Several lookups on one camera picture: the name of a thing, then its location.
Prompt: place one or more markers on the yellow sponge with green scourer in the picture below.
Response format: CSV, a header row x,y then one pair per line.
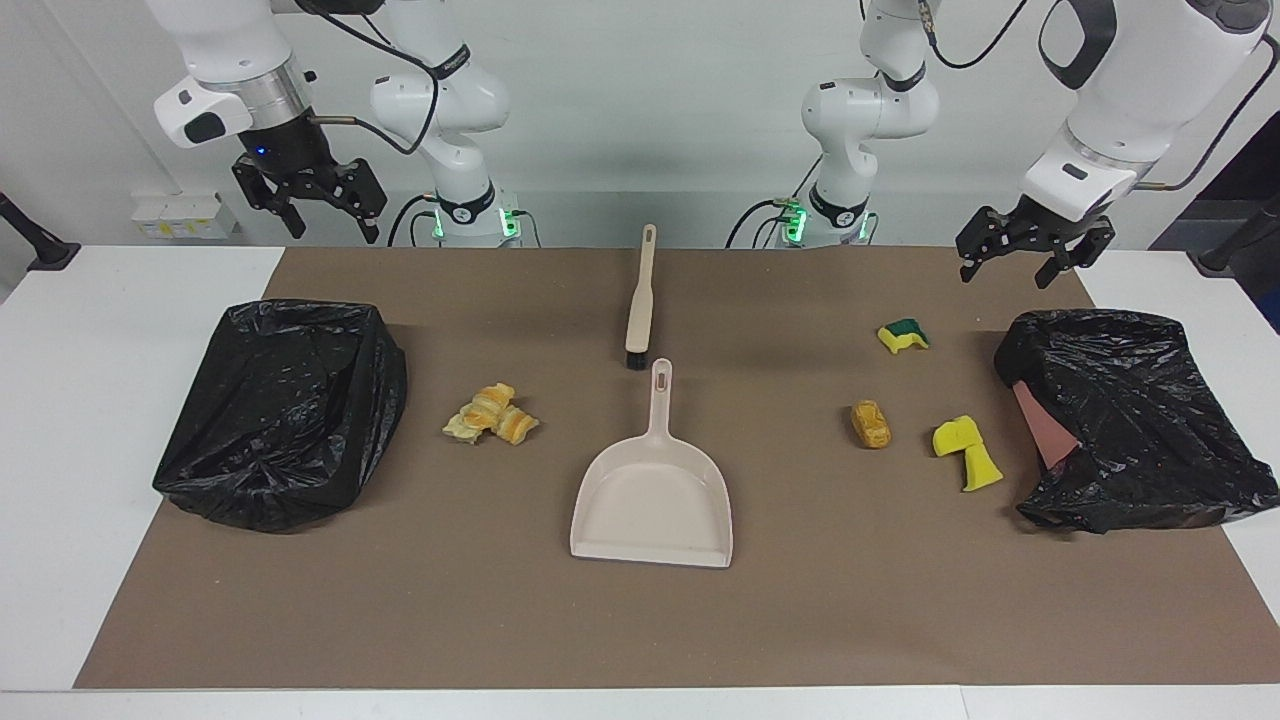
x,y
895,342

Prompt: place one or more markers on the black trash bag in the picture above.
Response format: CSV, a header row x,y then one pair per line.
x,y
1150,430
270,450

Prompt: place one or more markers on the beige plastic dustpan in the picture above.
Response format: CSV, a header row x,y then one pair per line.
x,y
650,500

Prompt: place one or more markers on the dark furniture panel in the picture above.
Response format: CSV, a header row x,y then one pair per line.
x,y
1260,170

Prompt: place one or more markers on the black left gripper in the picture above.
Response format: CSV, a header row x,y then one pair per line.
x,y
1040,232

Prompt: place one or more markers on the brown bread roll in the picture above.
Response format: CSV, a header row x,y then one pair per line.
x,y
870,425

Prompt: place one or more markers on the pale pastry piece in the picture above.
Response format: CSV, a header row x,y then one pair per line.
x,y
465,427

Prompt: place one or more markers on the brown table mat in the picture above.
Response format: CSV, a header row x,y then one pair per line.
x,y
600,620

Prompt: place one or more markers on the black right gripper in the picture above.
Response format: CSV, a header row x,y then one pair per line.
x,y
290,150

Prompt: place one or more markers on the black stand pole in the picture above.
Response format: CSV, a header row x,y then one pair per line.
x,y
1225,255
45,250

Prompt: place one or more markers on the white electrical outlet box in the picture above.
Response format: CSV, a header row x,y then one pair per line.
x,y
185,218

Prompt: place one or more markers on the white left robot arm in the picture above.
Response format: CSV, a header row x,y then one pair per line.
x,y
870,110

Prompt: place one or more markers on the pink plastic bin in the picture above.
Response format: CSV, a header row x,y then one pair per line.
x,y
1045,425

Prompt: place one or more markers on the beige hand brush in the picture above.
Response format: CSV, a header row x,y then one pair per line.
x,y
640,310

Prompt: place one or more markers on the golden croissant piece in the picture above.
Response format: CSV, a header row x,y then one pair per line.
x,y
517,428
492,402

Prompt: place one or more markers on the yellow sponge piece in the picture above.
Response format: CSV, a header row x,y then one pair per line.
x,y
955,438
982,472

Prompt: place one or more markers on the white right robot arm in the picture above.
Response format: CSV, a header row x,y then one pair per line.
x,y
450,100

